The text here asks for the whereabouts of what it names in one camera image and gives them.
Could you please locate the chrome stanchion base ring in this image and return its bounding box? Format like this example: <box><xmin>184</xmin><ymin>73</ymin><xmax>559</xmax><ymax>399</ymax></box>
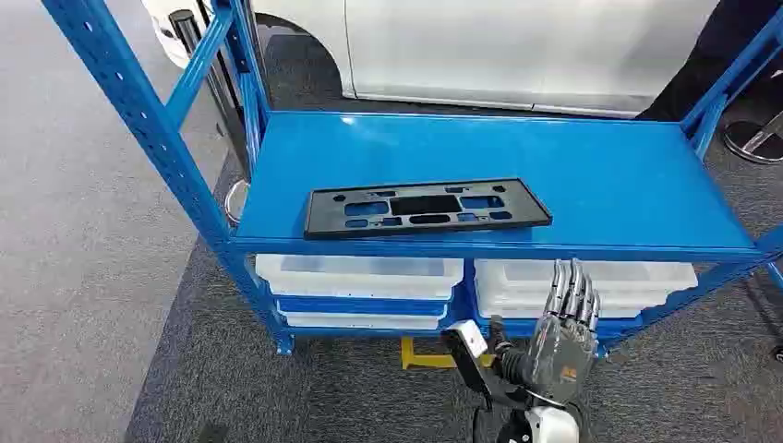
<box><xmin>223</xmin><ymin>178</ymin><xmax>251</xmax><ymax>226</ymax></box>

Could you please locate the black stanchion post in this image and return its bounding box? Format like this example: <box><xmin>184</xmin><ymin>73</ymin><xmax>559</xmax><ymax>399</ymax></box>
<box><xmin>169</xmin><ymin>8</ymin><xmax>249</xmax><ymax>178</ymax></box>

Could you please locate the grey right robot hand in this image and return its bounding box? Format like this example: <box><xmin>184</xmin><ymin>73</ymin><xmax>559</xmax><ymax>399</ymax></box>
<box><xmin>488</xmin><ymin>258</ymin><xmax>602</xmax><ymax>410</ymax></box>

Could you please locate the large translucent plastic bin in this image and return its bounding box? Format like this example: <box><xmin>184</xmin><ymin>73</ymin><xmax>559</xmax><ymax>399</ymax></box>
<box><xmin>474</xmin><ymin>258</ymin><xmax>699</xmax><ymax>320</ymax></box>
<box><xmin>255</xmin><ymin>253</ymin><xmax>464</xmax><ymax>302</ymax></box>

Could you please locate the black plastic plate bracket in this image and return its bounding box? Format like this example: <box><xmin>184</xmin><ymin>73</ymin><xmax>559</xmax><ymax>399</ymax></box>
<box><xmin>304</xmin><ymin>177</ymin><xmax>554</xmax><ymax>240</ymax></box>

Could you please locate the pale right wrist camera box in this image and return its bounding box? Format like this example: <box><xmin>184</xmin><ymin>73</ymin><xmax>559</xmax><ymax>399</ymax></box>
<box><xmin>441</xmin><ymin>319</ymin><xmax>530</xmax><ymax>412</ymax></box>

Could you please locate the person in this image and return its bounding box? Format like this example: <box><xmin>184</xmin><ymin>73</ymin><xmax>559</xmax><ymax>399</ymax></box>
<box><xmin>635</xmin><ymin>0</ymin><xmax>783</xmax><ymax>122</ymax></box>

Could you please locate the shallow translucent plastic bin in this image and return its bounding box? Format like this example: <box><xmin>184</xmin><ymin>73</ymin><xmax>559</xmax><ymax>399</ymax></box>
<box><xmin>278</xmin><ymin>310</ymin><xmax>448</xmax><ymax>331</ymax></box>

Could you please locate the yellow metal floor bracket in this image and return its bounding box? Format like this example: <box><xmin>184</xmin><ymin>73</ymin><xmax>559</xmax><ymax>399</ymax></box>
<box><xmin>400</xmin><ymin>336</ymin><xmax>496</xmax><ymax>371</ymax></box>

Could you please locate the white car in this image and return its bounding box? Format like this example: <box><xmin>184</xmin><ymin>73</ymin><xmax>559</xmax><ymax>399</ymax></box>
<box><xmin>141</xmin><ymin>0</ymin><xmax>720</xmax><ymax>118</ymax></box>

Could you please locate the blue metal shelf rack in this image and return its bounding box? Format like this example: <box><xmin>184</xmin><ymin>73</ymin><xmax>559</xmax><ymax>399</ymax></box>
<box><xmin>41</xmin><ymin>0</ymin><xmax>783</xmax><ymax>359</ymax></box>

